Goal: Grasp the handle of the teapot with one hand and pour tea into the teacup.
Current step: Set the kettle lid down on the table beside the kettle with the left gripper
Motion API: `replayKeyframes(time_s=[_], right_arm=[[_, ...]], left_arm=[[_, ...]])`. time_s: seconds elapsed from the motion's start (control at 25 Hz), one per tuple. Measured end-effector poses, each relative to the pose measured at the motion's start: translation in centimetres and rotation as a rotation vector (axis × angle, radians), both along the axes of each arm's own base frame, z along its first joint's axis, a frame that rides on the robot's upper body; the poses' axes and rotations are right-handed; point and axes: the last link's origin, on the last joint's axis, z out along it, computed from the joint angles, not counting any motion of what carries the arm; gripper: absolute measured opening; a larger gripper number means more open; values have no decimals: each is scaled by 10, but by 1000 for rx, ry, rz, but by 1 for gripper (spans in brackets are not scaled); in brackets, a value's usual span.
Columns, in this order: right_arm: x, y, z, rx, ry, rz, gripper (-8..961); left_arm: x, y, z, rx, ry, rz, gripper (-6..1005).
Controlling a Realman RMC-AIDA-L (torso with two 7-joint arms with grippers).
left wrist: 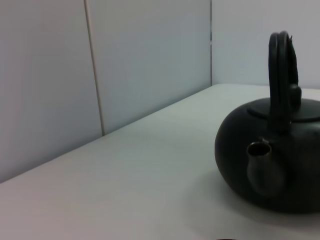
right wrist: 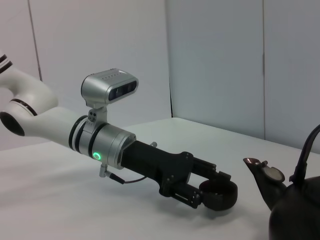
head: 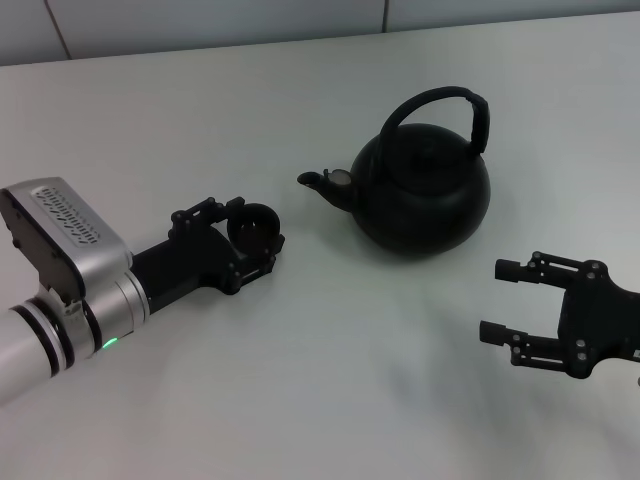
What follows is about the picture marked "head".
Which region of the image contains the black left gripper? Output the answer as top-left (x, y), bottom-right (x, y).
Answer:
top-left (130, 196), bottom-right (288, 314)

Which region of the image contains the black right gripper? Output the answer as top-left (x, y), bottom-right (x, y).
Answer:
top-left (478, 250), bottom-right (640, 382)

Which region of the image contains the small dark teacup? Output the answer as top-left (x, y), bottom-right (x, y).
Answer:
top-left (227, 202), bottom-right (282, 256)

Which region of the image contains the black round teapot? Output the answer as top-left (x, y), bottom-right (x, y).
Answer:
top-left (297, 85), bottom-right (494, 259)

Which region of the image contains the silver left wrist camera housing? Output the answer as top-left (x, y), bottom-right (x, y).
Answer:
top-left (0, 175), bottom-right (134, 304)

